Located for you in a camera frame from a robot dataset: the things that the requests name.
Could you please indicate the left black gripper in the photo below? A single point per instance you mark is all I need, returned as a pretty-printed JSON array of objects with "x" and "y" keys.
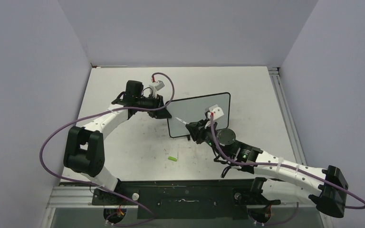
[{"x": 162, "y": 113}]

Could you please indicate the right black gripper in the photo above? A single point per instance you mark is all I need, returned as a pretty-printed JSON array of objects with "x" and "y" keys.
[{"x": 198, "y": 129}]

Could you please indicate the white whiteboard marker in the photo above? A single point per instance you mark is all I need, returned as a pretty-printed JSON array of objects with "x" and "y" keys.
[{"x": 182, "y": 121}]

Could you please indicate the black framed small whiteboard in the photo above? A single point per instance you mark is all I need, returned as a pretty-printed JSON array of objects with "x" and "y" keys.
[{"x": 193, "y": 109}]

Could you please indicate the green marker cap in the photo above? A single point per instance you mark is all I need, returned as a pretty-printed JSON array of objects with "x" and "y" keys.
[{"x": 174, "y": 159}]

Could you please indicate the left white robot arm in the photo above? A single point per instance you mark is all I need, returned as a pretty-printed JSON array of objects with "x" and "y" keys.
[{"x": 85, "y": 151}]

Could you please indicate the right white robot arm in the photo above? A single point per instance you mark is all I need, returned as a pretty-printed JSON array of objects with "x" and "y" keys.
[{"x": 326, "y": 188}]

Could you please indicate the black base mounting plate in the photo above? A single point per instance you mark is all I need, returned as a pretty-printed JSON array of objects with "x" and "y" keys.
[{"x": 200, "y": 199}]

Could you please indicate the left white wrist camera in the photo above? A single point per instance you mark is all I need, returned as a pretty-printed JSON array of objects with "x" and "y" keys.
[{"x": 156, "y": 86}]

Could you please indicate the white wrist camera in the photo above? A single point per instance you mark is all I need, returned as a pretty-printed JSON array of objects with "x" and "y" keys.
[
  {"x": 214, "y": 111},
  {"x": 156, "y": 86}
]

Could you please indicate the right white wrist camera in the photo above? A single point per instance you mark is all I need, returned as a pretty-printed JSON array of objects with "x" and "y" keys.
[{"x": 214, "y": 111}]

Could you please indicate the aluminium rail right side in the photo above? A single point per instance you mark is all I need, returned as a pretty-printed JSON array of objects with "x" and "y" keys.
[{"x": 287, "y": 115}]

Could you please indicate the aluminium front frame rail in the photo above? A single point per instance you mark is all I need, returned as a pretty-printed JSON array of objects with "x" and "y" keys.
[{"x": 70, "y": 197}]

